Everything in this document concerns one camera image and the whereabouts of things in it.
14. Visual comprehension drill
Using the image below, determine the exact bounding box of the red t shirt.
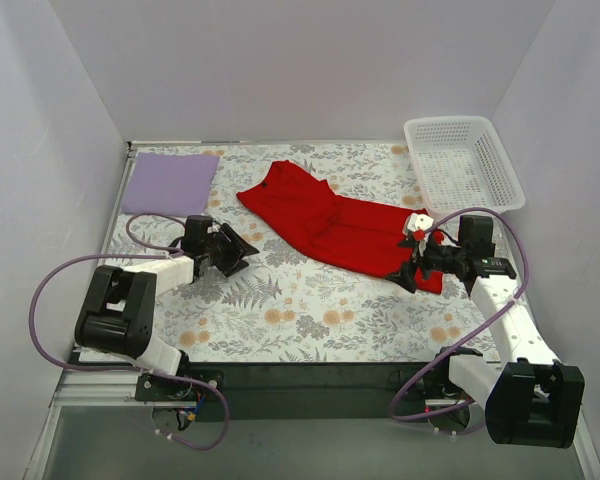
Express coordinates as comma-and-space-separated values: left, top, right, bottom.
236, 159, 444, 295

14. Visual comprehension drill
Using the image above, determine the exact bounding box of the white plastic basket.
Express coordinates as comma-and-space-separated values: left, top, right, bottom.
404, 115, 526, 219

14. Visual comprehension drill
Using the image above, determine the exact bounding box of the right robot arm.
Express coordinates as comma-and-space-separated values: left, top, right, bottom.
389, 207, 585, 448

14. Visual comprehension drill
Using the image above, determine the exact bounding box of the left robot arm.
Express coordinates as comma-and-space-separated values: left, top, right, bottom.
75, 215, 259, 400

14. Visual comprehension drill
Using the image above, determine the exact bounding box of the floral table cloth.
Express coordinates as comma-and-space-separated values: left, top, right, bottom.
139, 143, 482, 362

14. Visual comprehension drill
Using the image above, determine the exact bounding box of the folded purple t shirt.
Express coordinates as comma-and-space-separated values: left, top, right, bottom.
120, 153, 220, 217

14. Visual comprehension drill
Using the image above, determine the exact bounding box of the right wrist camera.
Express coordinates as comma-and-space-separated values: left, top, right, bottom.
403, 213, 434, 248

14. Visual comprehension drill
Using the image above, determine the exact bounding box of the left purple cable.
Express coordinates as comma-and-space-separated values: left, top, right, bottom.
28, 212, 231, 451

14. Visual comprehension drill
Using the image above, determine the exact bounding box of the purple cable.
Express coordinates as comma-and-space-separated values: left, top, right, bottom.
388, 206, 531, 437
28, 212, 231, 451

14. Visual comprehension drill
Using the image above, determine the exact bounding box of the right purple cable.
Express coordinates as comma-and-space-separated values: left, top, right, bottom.
388, 206, 531, 437

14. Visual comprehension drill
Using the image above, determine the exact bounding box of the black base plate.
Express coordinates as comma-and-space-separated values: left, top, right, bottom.
134, 362, 467, 422

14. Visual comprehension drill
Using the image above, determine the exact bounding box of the aluminium frame rail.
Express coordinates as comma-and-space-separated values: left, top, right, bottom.
50, 372, 143, 407

